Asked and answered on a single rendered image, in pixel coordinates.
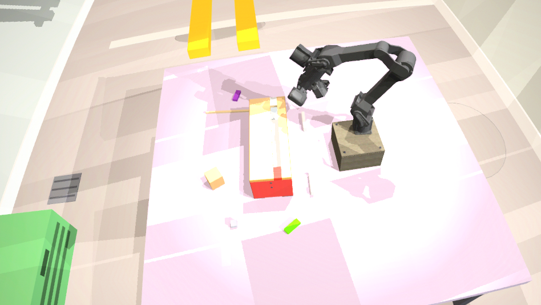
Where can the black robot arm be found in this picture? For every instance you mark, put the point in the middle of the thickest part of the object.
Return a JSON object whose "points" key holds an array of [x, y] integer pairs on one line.
{"points": [[323, 60]]}

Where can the small purple block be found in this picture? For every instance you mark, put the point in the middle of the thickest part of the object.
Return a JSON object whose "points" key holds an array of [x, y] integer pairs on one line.
{"points": [[236, 96]]}

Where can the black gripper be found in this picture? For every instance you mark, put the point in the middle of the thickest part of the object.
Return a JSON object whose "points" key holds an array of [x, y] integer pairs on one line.
{"points": [[298, 95]]}

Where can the small green block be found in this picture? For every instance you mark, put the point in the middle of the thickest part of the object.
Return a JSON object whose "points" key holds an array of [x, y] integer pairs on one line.
{"points": [[292, 226]]}

